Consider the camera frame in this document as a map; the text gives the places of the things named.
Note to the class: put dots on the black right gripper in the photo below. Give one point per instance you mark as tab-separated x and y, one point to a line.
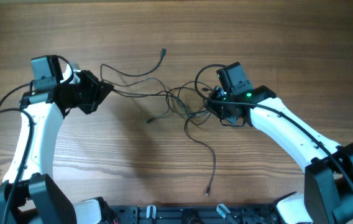
212	106

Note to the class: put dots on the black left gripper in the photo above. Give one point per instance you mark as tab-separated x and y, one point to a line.
100	90

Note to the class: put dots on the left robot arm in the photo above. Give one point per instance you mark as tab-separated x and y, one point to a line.
28	193

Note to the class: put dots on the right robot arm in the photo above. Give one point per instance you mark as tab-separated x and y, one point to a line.
326	164

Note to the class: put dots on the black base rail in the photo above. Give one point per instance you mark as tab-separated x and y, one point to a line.
247	214

